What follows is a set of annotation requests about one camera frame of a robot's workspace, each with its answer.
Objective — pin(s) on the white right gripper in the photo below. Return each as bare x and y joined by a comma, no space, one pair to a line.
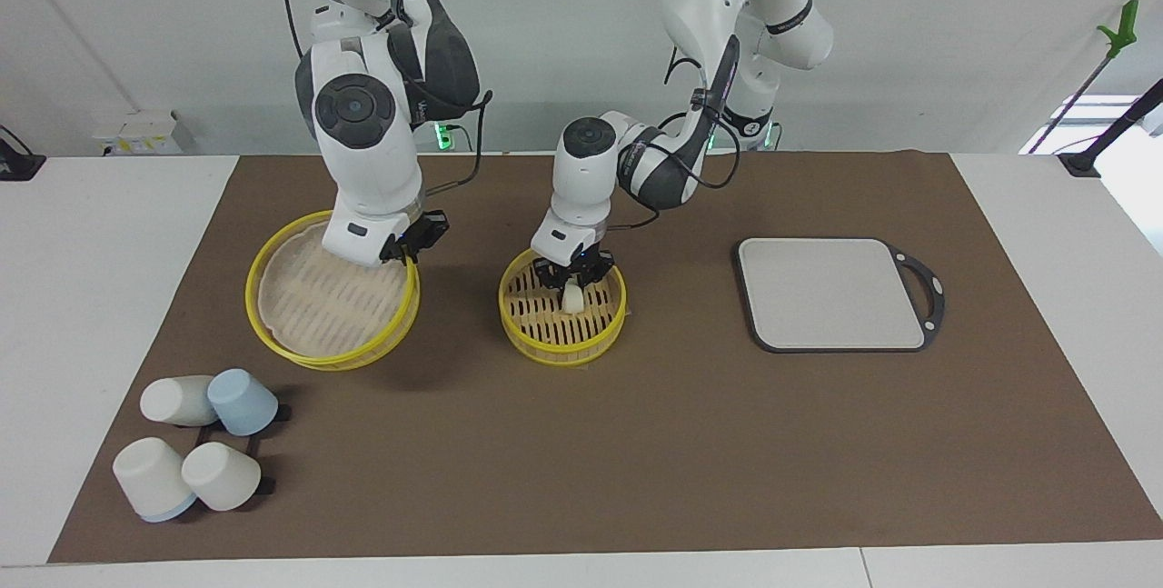
354,238

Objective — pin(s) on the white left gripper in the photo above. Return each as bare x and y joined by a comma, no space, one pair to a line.
563,243

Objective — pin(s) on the white steamed bun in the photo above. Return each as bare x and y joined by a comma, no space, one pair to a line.
572,300

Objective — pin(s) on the yellow steamer lid woven top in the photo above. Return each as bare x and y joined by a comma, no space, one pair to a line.
318,315

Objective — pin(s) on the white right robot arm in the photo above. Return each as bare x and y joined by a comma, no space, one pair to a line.
363,161

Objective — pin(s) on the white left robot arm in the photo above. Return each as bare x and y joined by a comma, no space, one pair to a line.
581,179

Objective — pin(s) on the yellow bamboo steamer base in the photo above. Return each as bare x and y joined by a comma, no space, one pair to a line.
545,335

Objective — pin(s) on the brown table mat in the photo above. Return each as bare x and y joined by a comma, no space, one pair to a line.
636,461

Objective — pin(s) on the light blue cup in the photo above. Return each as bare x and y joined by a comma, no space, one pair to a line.
243,402

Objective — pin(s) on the white cutting board grey rim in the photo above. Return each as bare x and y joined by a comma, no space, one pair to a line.
827,293

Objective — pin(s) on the black cup rack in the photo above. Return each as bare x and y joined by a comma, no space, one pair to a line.
243,444

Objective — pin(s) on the white cup blue rim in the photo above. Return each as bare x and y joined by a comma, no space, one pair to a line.
174,400
150,479

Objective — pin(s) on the white box yellow labels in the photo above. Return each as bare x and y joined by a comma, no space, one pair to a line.
136,134

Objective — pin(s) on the plain white cup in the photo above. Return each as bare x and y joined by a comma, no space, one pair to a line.
223,477

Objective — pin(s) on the black pole with base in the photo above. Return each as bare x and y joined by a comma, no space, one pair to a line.
1081,163

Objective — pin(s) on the grey pole green hook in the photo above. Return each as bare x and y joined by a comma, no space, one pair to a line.
1119,29

